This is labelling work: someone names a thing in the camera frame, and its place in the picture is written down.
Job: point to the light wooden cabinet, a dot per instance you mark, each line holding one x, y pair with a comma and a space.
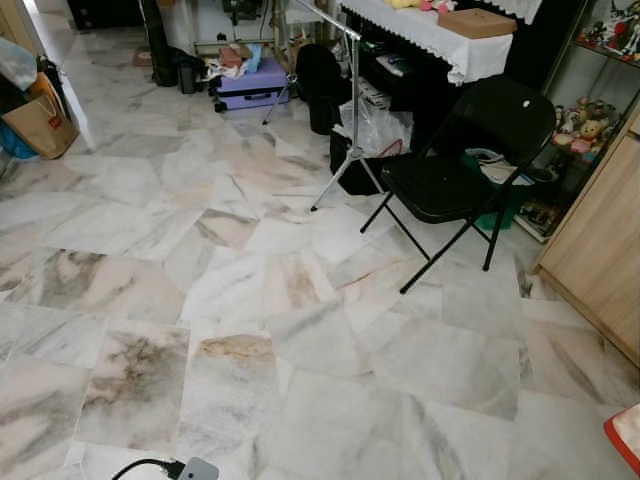
600, 240

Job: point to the yellow plush bear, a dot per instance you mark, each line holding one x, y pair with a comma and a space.
592, 129

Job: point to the green plastic bin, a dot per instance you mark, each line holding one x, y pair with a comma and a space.
505, 215

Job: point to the glass display shelf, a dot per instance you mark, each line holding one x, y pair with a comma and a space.
590, 70

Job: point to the marble folding table red edge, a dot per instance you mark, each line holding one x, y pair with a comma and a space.
628, 435

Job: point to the black folding chair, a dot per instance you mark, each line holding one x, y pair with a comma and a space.
440, 185

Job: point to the brown cardboard box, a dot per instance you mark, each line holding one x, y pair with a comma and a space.
476, 22

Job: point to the clear plastic bag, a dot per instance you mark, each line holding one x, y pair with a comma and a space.
378, 130

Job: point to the white lace tablecloth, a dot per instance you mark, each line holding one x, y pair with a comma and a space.
430, 35

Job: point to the silver tripod stand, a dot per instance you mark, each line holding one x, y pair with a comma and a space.
354, 110

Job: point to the black fabric bag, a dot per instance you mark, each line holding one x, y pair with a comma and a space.
322, 85

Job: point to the purple suitcase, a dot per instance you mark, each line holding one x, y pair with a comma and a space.
252, 85

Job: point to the pile of clothes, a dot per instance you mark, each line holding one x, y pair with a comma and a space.
235, 62

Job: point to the tall black stand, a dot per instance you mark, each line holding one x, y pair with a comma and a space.
157, 45

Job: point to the brown paper bag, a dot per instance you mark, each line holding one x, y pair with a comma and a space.
40, 128

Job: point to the blue bag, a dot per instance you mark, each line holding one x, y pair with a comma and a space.
14, 145

